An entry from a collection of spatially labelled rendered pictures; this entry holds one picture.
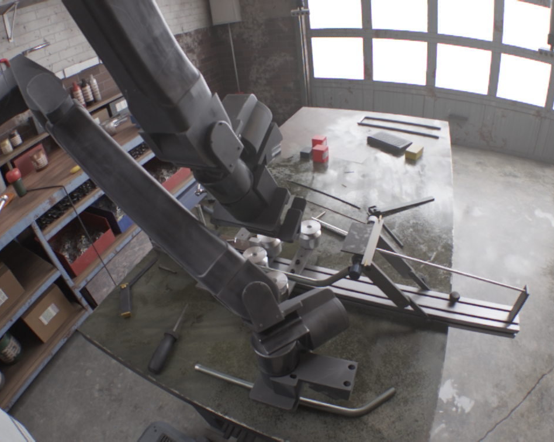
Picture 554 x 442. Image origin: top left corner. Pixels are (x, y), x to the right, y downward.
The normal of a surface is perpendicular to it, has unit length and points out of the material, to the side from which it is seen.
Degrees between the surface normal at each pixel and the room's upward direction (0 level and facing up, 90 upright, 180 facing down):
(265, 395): 0
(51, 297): 91
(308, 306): 47
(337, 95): 90
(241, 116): 91
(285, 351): 0
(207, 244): 36
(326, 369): 0
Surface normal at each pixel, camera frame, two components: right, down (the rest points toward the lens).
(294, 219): -0.31, -0.40
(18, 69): 0.29, -0.20
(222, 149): 0.89, 0.19
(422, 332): -0.11, -0.79
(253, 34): -0.41, 0.59
